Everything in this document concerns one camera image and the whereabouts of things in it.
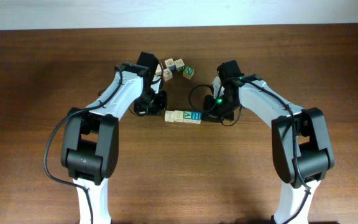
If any plain T wooden block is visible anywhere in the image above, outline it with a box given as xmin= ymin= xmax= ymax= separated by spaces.
xmin=164 ymin=110 xmax=175 ymax=123

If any blue H wooden block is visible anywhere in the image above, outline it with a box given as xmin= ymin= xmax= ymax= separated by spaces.
xmin=191 ymin=111 xmax=202 ymax=124

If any red E wooden block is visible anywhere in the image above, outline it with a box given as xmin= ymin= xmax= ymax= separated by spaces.
xmin=174 ymin=110 xmax=184 ymax=123

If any green V wooden block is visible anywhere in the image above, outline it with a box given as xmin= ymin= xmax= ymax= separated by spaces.
xmin=183 ymin=111 xmax=192 ymax=123

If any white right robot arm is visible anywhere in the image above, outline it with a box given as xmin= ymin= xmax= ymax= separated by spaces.
xmin=203 ymin=60 xmax=334 ymax=223

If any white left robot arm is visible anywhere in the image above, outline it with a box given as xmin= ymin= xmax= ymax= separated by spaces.
xmin=61 ymin=52 xmax=167 ymax=223

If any plain snake wooden block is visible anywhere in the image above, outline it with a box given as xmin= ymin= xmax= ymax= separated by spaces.
xmin=162 ymin=68 xmax=173 ymax=82

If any blue D wooden block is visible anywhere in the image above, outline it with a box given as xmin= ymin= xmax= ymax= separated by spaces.
xmin=164 ymin=58 xmax=176 ymax=71

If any green N wooden block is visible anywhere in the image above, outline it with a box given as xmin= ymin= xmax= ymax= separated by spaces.
xmin=183 ymin=65 xmax=195 ymax=80

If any green-sided rear wooden block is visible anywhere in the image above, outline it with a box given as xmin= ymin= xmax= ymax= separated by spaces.
xmin=174 ymin=58 xmax=185 ymax=72

